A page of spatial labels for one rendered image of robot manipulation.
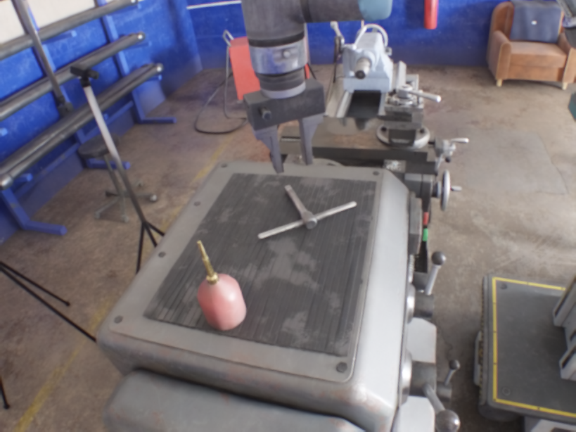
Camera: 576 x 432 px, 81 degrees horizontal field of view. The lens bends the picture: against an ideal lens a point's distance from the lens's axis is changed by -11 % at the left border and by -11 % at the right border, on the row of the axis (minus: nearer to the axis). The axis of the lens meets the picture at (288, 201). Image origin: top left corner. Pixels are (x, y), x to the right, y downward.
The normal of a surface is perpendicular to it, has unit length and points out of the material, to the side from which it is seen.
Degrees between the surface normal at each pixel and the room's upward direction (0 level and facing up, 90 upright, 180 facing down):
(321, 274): 0
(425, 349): 32
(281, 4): 99
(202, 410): 0
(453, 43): 90
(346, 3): 110
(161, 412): 0
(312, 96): 90
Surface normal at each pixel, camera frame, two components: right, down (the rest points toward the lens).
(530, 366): -0.12, -0.78
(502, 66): -0.26, 0.62
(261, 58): -0.53, 0.57
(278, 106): 0.32, 0.55
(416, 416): 0.41, -0.62
